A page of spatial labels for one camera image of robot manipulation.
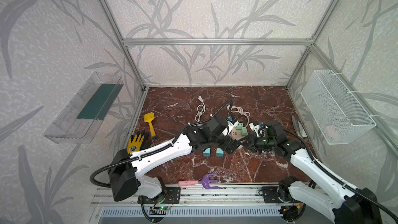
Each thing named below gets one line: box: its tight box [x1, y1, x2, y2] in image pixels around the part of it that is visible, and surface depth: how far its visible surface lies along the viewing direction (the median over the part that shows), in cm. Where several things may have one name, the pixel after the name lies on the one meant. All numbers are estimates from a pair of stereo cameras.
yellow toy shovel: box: [143, 112, 156, 138], surface depth 101 cm
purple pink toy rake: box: [178, 173, 221, 190], surface depth 78 cm
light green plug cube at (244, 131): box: [240, 126, 248, 136], surface depth 91 cm
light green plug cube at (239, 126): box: [235, 122, 244, 131], surface depth 93 cm
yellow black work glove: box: [127, 131, 145, 154], surface depth 92 cm
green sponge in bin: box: [76, 83, 124, 121], surface depth 69 cm
